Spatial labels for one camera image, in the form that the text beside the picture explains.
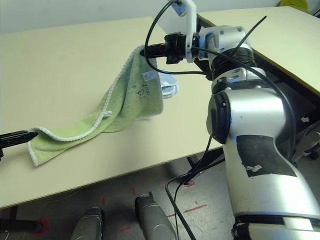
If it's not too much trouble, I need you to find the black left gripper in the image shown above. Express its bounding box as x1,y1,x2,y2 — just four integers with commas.
0,130,39,162

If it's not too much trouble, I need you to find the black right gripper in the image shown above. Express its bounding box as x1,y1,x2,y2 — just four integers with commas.
139,31,188,65

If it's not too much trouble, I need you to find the green towel white trim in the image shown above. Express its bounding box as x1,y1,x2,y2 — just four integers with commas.
26,44,165,168

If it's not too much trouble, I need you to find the folded blue towel white trim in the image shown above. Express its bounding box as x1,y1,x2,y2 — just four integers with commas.
157,62,180,100

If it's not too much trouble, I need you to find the black table foot bar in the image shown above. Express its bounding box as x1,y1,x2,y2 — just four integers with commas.
0,206,45,233

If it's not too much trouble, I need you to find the grey robot left leg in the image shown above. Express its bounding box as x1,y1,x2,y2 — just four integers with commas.
72,206,105,240

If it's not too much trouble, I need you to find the grey robot leg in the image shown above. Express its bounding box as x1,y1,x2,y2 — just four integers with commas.
72,206,105,240
134,193,178,240

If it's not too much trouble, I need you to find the black table leg strut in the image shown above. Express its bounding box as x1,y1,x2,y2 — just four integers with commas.
186,149,226,176

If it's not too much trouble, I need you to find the yellow plastic object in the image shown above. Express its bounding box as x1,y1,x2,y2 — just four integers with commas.
278,0,312,15

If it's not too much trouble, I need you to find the grey robot right leg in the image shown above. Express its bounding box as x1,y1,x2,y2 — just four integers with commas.
134,193,178,240

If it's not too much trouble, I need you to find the grey chair base with casters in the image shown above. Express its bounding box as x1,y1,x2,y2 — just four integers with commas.
291,122,320,161

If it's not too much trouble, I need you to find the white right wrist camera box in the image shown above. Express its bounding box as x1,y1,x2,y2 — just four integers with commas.
159,0,198,63

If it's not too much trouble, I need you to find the thin black camera cable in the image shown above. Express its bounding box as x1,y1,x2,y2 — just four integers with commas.
145,0,216,76

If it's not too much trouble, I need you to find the thin black hanging cable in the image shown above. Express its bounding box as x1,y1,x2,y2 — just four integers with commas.
174,133,215,240

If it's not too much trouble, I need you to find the beige table black frame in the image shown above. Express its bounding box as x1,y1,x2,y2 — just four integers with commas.
196,6,320,97

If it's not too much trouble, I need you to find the thick black cable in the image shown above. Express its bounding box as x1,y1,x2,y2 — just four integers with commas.
164,157,227,240

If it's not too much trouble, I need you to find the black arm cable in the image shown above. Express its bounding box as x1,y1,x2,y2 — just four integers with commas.
192,46,298,163

